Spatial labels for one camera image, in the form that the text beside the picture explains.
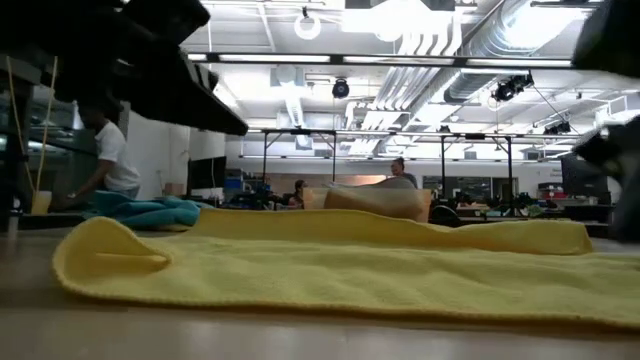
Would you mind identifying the black round ceiling camera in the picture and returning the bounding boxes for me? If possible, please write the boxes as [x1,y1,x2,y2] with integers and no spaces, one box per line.
[331,77,352,100]

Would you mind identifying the black metal workstation stand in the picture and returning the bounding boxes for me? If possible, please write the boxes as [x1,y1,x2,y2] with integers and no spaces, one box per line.
[439,131,515,211]
[260,127,338,201]

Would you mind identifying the person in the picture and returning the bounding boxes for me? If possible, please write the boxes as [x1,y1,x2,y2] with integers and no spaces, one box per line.
[287,178,307,210]
[49,102,142,212]
[389,156,419,190]

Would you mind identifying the black computer monitor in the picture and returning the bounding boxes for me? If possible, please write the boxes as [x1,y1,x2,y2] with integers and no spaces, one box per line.
[559,151,612,205]
[186,155,228,200]

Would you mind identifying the yellow microfiber towel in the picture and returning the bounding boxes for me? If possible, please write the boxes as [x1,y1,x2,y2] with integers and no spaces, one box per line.
[51,207,640,332]

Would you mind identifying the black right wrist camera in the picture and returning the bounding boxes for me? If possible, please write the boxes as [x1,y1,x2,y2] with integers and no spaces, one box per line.
[572,0,640,76]

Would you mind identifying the yellow plastic cup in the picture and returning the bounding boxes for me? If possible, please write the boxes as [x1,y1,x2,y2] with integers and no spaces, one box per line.
[30,189,54,217]

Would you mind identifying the white ring light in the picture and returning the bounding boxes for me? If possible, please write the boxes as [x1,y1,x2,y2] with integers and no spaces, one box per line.
[293,11,323,42]

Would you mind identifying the black aluminium frame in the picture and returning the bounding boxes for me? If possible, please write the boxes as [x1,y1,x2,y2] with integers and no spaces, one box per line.
[0,202,614,239]

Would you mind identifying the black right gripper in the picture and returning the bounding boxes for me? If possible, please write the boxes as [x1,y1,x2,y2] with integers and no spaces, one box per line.
[572,117,640,244]

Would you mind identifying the yellow hanging cord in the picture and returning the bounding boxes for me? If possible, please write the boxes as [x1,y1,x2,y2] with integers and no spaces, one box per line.
[34,56,59,194]
[5,55,37,194]

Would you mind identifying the grey metal cylinder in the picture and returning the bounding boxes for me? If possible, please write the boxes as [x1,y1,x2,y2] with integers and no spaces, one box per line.
[6,196,24,239]

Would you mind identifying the teal microfiber towel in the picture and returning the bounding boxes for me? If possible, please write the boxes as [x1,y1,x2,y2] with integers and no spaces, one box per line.
[82,189,216,232]

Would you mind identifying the overhead light bar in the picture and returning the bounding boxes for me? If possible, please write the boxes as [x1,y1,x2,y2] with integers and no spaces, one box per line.
[187,50,574,69]

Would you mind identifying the black rig camera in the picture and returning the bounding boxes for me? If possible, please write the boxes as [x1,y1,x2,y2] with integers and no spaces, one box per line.
[543,119,573,137]
[491,70,536,103]

